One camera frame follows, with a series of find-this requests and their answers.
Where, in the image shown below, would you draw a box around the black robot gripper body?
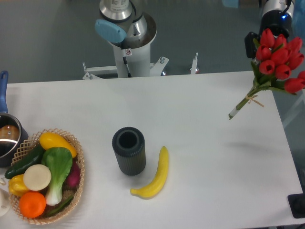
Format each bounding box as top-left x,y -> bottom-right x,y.
258,13 -> 292,38

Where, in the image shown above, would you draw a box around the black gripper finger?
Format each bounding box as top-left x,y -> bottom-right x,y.
244,32 -> 257,59

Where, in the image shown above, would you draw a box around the red tulip bouquet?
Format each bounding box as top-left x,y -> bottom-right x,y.
228,28 -> 305,120

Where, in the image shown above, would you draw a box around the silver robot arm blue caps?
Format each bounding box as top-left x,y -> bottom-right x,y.
95,0 -> 295,58

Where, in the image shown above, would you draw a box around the blue plastic bag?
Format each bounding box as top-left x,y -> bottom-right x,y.
292,0 -> 305,39

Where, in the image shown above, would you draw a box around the dark grey ribbed vase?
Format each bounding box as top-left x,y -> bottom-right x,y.
112,127 -> 146,176

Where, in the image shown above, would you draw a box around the black device at right edge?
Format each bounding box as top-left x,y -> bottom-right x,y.
287,193 -> 305,219

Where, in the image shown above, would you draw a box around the yellow banana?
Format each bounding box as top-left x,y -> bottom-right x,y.
130,146 -> 169,199

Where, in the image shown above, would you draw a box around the green bok choy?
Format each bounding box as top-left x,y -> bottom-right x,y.
41,147 -> 72,206

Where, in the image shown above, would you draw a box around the purple sweet potato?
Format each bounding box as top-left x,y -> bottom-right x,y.
65,160 -> 81,187

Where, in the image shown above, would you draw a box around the yellow squash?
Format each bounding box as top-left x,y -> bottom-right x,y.
39,132 -> 77,158

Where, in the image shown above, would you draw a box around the woven wicker basket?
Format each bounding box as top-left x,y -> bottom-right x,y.
9,128 -> 85,225

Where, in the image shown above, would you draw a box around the dark green cucumber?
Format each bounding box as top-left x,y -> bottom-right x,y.
4,144 -> 45,179

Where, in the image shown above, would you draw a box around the white round onion slice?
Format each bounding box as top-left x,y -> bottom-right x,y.
23,164 -> 51,191

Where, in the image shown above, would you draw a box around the green chili pepper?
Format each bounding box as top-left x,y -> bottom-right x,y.
44,195 -> 74,218

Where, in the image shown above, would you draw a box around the orange fruit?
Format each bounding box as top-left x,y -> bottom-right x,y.
19,191 -> 46,218

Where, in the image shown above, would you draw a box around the yellow bell pepper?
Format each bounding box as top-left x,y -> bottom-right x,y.
9,174 -> 30,197

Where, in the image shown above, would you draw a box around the white object at left edge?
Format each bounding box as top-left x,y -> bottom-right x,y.
0,178 -> 10,217

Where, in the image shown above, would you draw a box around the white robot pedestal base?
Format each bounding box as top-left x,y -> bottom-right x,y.
83,13 -> 169,80

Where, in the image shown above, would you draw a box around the blue saucepan with handle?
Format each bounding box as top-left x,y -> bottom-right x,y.
0,71 -> 28,167

